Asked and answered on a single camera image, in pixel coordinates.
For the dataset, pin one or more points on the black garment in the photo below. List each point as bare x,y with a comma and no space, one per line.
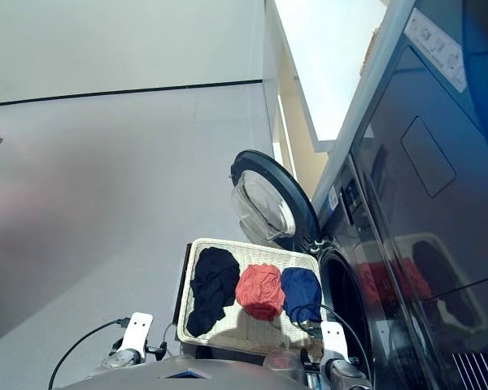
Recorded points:
211,284

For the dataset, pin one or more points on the white warning sticker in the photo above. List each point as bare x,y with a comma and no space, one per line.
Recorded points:
435,48

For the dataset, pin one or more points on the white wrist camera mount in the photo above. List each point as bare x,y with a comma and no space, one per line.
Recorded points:
332,339
136,331

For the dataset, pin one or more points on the washing machine door hinge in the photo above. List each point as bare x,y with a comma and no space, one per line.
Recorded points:
318,245

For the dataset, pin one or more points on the blue white energy label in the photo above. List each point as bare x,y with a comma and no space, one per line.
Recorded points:
334,197

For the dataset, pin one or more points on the silver robot torso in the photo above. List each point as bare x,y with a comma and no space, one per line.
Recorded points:
236,378

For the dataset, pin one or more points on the washing machine drum opening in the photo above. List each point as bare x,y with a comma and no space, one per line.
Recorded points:
341,284

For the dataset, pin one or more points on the pale woven basket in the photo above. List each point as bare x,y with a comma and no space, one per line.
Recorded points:
260,252

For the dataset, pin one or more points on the round glass washing machine door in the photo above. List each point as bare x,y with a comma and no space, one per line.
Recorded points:
264,203

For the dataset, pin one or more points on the navy blue garment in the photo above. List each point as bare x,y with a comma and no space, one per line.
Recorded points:
301,288

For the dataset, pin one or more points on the red garment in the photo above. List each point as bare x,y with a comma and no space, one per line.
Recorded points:
260,292

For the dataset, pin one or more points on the grey washing machine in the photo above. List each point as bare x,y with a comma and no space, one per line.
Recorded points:
431,243

